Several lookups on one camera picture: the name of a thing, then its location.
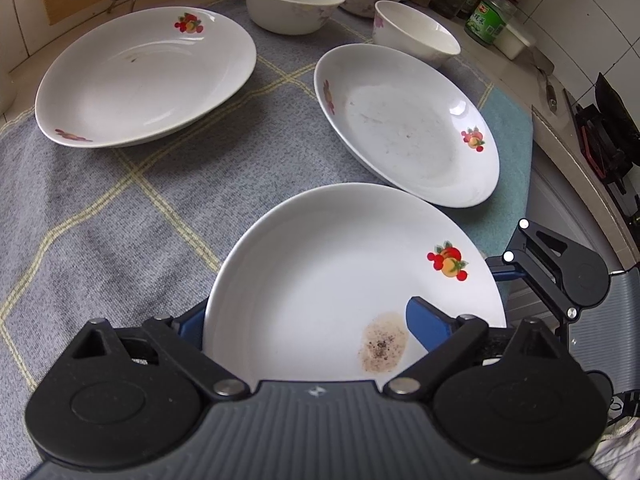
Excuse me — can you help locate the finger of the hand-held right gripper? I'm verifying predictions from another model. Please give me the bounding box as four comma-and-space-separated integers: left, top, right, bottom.
486, 217, 581, 321

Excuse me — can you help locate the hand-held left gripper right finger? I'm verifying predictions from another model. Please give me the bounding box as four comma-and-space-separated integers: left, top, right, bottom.
382, 296, 571, 402

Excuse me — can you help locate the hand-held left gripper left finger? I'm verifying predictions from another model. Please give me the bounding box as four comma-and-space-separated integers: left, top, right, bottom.
70, 301, 251, 402

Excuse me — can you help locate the stained white fruit print plate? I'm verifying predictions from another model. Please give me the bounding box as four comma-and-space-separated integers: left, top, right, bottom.
202, 182, 507, 383

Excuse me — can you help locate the large white bowl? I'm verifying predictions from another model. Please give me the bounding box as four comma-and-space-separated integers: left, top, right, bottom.
241, 0, 347, 36

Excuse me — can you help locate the teal cloth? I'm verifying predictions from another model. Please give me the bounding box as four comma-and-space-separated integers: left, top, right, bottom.
450, 84, 535, 263

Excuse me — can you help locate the grey checked mat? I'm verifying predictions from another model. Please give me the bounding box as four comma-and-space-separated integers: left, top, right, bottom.
0, 0, 496, 441

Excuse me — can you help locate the black gas stove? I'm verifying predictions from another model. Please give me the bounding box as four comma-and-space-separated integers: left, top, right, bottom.
562, 72, 640, 226

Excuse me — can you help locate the white clothing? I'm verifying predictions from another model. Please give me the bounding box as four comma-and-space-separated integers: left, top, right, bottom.
595, 410, 640, 480

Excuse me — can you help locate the metal spatula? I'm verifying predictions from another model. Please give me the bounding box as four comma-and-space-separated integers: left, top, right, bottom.
517, 45, 561, 113

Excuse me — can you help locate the small white container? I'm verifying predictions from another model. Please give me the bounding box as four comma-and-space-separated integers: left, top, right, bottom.
492, 24, 536, 60

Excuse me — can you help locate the green olive jar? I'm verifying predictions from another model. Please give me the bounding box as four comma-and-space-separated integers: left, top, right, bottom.
465, 0, 518, 46

